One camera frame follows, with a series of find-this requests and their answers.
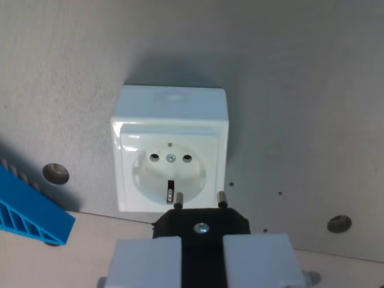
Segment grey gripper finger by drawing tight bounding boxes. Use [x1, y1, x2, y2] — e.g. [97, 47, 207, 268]
[223, 233, 307, 288]
[104, 236, 183, 288]

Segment black power plug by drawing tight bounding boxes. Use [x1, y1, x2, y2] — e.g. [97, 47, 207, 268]
[151, 191, 251, 288]

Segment black countersunk screw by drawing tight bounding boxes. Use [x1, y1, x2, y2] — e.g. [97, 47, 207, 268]
[42, 163, 70, 185]

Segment blue ribbed plastic wedge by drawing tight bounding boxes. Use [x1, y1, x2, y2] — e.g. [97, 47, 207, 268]
[0, 163, 77, 247]

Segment white wall socket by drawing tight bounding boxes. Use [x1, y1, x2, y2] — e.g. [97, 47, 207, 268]
[110, 85, 230, 215]

